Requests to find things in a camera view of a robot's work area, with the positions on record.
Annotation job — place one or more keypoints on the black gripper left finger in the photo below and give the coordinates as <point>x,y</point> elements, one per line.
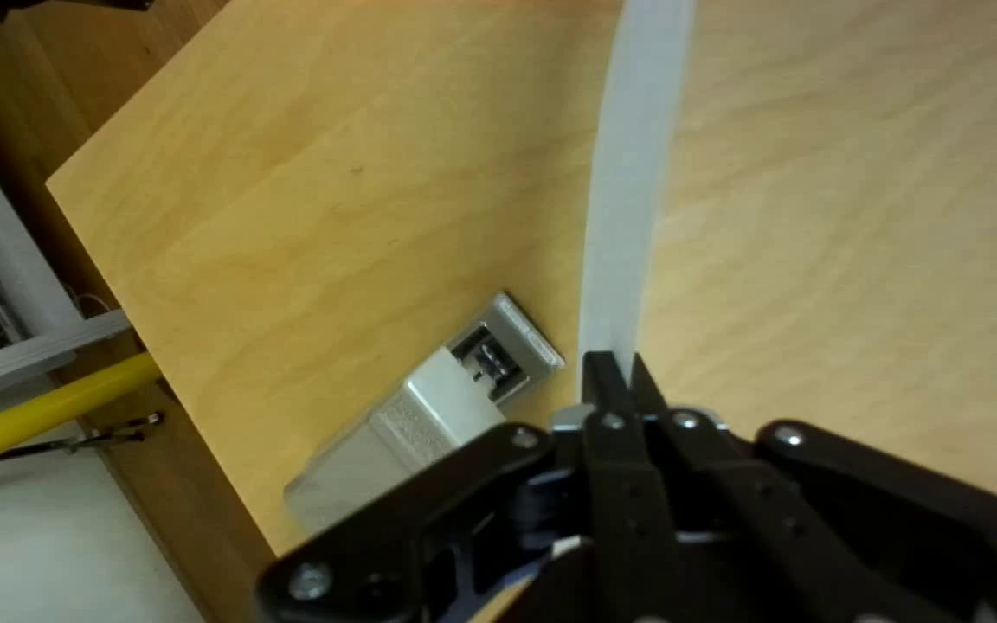
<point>464,521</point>

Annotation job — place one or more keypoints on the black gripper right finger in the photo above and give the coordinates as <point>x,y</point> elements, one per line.
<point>845,531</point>

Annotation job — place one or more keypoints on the white board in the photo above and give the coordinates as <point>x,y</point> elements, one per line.
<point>636,183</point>

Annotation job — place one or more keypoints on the grey metal rectangular device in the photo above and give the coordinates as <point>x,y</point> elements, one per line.
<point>429,426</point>

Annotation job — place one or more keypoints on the metal hook clip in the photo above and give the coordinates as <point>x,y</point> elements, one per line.
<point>119,429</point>

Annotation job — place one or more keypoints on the white sheet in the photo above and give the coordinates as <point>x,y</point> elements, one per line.
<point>50,541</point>

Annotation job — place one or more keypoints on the yellow stick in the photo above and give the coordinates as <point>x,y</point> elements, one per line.
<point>35,413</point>

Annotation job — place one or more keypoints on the white wooden chair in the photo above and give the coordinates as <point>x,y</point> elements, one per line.
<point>0,290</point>

